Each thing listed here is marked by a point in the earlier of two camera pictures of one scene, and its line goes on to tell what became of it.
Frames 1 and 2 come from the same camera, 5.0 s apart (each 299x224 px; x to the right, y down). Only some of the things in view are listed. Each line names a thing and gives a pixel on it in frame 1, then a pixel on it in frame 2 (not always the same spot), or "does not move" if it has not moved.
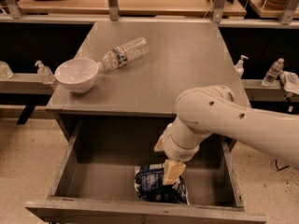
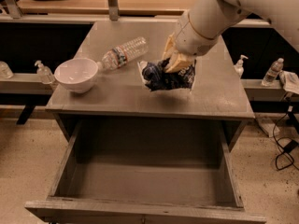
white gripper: [179, 149] to [191, 40]
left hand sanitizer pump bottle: [45, 73] does not move
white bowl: [77, 75] does not move
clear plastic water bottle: [123, 54] does not move
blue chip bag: [149, 185] to [156, 78]
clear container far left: [5, 71] does not move
